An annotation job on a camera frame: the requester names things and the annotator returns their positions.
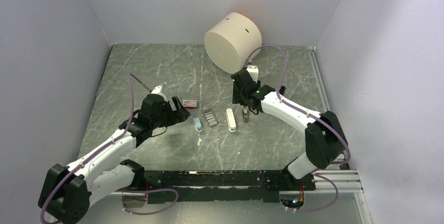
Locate white red staple box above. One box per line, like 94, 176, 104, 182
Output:
182, 99, 198, 109

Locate staple tray with staples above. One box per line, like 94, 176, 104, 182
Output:
204, 109, 218, 127

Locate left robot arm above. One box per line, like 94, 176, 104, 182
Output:
38, 93, 191, 223

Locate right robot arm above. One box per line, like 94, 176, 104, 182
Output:
231, 68, 349, 189

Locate small black cylinder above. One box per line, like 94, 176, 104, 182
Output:
279, 85, 286, 95

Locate cream cylindrical stool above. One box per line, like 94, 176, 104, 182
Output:
204, 13, 262, 74

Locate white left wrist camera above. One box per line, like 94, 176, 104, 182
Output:
150, 84, 163, 94

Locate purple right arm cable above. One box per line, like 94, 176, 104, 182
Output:
242, 44, 351, 214

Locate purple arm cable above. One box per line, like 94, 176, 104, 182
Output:
39, 73, 179, 224
242, 44, 351, 214

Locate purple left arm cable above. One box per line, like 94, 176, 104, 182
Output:
39, 73, 179, 224

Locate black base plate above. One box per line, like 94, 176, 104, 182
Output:
144, 170, 316, 204

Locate aluminium rail frame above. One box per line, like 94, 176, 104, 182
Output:
47, 43, 373, 224

